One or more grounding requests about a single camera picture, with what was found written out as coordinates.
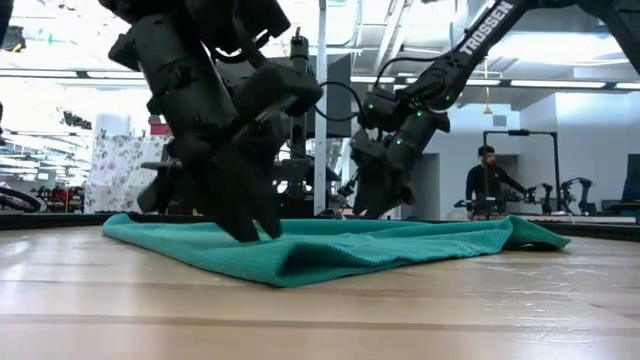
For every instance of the black computer tower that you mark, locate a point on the black computer tower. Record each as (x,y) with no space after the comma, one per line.
(297,205)

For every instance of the teal microfibre towel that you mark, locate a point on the teal microfibre towel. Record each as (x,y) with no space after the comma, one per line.
(350,245)

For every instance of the round black ceiling lamp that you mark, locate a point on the round black ceiling lamp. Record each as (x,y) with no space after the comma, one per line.
(12,39)

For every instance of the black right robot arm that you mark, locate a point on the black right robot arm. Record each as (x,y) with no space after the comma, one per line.
(480,40)

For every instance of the grey desk with black legs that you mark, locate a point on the grey desk with black legs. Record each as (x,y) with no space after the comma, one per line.
(300,172)

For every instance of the background robot arms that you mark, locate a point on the background robot arms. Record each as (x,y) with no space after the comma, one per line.
(570,192)

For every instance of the red box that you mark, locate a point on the red box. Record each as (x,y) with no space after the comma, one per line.
(160,130)

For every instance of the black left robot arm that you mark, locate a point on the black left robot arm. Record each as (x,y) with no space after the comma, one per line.
(200,15)

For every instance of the black computer monitor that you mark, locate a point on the black computer monitor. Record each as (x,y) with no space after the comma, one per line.
(340,65)

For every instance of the person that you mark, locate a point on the person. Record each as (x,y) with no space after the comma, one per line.
(487,185)

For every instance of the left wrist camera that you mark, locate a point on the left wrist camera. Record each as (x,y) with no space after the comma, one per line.
(280,85)

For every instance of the white vertical post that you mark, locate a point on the white vertical post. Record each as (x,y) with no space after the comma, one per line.
(320,175)

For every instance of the black monitor stand pole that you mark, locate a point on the black monitor stand pole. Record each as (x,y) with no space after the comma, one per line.
(299,50)

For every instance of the black camera gantry frame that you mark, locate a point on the black camera gantry frame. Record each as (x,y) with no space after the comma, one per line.
(520,133)

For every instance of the floral cloth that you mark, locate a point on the floral cloth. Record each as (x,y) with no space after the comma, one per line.
(115,170)

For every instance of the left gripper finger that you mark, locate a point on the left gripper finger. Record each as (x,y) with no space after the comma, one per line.
(235,200)
(269,200)

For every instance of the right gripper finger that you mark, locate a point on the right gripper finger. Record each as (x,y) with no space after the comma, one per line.
(372,206)

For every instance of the small black background robot arm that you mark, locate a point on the small black background robot arm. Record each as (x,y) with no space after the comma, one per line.
(346,190)

